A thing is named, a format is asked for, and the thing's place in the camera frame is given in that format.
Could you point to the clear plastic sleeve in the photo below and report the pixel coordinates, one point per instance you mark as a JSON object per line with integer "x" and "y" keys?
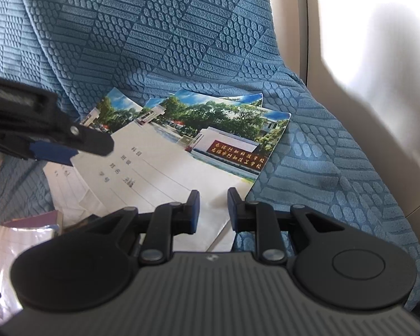
{"x": 14, "y": 259}

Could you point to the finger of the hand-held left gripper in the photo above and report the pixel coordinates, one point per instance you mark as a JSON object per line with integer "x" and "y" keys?
{"x": 94, "y": 143}
{"x": 52, "y": 152}

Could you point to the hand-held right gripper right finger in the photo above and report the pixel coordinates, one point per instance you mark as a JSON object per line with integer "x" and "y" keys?
{"x": 234, "y": 210}

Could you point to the white photo cover notebook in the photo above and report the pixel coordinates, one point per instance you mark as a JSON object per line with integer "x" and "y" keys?
{"x": 66, "y": 189}
{"x": 231, "y": 98}
{"x": 168, "y": 168}
{"x": 115, "y": 108}

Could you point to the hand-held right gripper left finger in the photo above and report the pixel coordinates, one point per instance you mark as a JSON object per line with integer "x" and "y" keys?
{"x": 194, "y": 213}

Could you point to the yellow-brown book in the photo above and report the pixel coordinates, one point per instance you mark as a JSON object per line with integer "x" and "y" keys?
{"x": 35, "y": 220}

